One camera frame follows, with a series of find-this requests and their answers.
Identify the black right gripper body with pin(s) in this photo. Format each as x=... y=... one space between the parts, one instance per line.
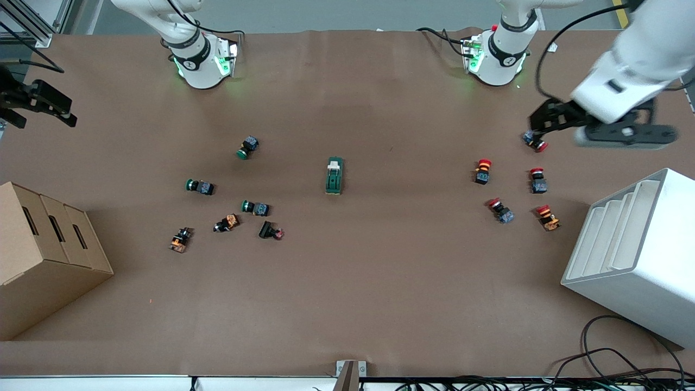
x=16 y=96

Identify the green load switch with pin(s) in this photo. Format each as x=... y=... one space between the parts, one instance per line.
x=334 y=176

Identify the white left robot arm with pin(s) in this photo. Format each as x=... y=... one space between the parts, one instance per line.
x=635 y=60

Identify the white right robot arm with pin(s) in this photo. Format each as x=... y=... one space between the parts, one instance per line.
x=198 y=62

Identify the red button grey contact block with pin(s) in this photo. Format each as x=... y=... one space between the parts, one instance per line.
x=538 y=181
x=501 y=210
x=535 y=140

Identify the red button orange contact block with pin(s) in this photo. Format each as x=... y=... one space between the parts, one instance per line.
x=482 y=171
x=548 y=218

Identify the brown cardboard box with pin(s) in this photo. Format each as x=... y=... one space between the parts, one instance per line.
x=38 y=260

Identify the white stepped storage rack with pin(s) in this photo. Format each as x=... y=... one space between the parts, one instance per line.
x=646 y=260

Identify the brown paper table cover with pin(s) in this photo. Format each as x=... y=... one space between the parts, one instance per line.
x=380 y=282

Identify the aluminium frame profile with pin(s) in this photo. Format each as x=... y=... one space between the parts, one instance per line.
x=32 y=30

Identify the green push button switch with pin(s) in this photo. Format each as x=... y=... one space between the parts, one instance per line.
x=201 y=187
x=247 y=147
x=256 y=208

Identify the black orange selector switch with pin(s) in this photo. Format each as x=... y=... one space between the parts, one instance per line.
x=227 y=223
x=180 y=240

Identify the black switch with red tip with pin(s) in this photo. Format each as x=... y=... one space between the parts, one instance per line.
x=270 y=231

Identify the white table edge rail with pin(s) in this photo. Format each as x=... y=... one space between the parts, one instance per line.
x=108 y=383

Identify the grey metal table bracket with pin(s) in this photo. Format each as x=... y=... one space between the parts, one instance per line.
x=350 y=374

